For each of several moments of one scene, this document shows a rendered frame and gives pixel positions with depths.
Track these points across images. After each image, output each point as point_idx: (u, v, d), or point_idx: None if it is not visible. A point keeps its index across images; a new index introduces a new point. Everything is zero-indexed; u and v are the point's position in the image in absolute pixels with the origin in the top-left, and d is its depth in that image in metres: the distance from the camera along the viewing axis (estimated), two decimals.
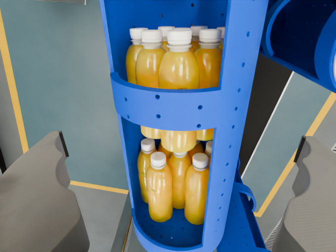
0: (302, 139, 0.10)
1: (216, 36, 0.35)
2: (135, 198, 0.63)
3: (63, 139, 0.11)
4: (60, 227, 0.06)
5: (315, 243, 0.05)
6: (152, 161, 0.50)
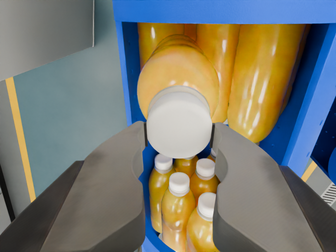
0: (212, 126, 0.11)
1: None
2: None
3: (146, 130, 0.12)
4: (123, 214, 0.06)
5: (245, 221, 0.06)
6: None
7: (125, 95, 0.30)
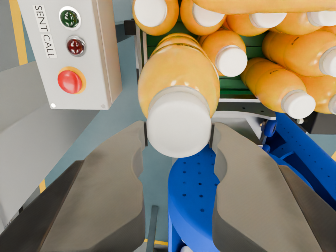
0: (212, 126, 0.11)
1: None
2: None
3: (146, 130, 0.12)
4: (123, 214, 0.06)
5: (245, 221, 0.06)
6: None
7: (170, 239, 0.47)
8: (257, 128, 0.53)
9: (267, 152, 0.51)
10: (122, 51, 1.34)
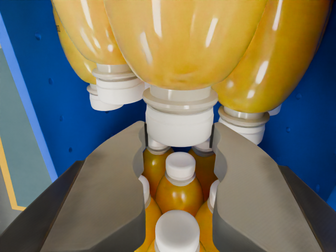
0: (212, 126, 0.11)
1: None
2: None
3: (146, 130, 0.12)
4: (123, 214, 0.06)
5: (245, 221, 0.06)
6: None
7: None
8: None
9: None
10: None
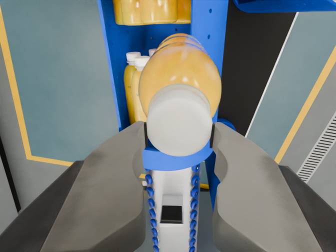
0: (212, 126, 0.11)
1: None
2: (123, 121, 0.62)
3: (146, 130, 0.12)
4: (123, 214, 0.06)
5: (245, 221, 0.06)
6: (136, 60, 0.48)
7: None
8: None
9: None
10: None
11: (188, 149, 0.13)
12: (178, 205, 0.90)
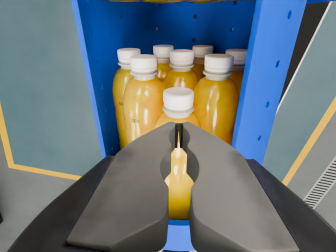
0: (181, 126, 0.11)
1: None
2: (112, 153, 0.41)
3: (177, 131, 0.11)
4: (146, 215, 0.06)
5: (221, 219, 0.06)
6: (133, 62, 0.27)
7: None
8: None
9: None
10: None
11: (183, 102, 0.24)
12: (184, 251, 0.68)
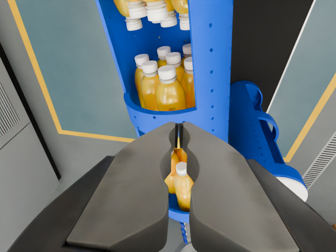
0: (181, 126, 0.11)
1: None
2: None
3: (177, 131, 0.11)
4: (146, 215, 0.06)
5: (221, 219, 0.06)
6: None
7: None
8: None
9: None
10: None
11: (183, 172, 0.63)
12: None
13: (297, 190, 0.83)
